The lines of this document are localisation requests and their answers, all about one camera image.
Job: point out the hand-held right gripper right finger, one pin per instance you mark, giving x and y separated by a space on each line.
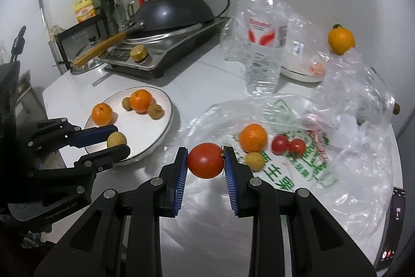
230 179

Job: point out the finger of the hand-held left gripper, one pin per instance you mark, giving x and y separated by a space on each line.
94 136
107 157

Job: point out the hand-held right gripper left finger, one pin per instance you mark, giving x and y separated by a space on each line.
180 179

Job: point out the tangerine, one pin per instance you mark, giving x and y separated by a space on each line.
253 136
141 100
102 114

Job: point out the cherry tomato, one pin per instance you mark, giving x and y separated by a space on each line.
297 147
279 144
206 160

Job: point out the white plate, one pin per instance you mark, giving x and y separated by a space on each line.
139 131

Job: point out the green printed plastic bag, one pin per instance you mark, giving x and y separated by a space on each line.
340 186

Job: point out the glass pot lid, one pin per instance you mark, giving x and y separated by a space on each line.
86 61

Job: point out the gold bottle cap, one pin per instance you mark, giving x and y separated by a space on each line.
138 53

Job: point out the black metal rack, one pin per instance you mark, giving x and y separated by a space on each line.
77 33

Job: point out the silver induction cooker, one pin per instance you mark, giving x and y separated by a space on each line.
175 59

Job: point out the beige cloth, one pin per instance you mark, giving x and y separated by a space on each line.
55 31

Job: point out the steel basin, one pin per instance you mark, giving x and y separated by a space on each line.
168 38

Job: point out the yellow oil bottle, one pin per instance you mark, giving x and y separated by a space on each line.
85 9

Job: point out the white bowl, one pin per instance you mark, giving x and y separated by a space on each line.
300 72

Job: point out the clear glass bottle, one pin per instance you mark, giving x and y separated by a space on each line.
132 3

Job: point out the clear water bottle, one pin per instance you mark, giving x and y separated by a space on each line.
264 37

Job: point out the crumpled clear plastic bag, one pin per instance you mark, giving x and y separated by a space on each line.
350 85

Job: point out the black smartphone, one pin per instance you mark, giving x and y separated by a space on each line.
392 225

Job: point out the large orange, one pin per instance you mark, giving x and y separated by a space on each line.
341 40

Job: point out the dark round knob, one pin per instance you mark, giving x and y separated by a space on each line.
396 108

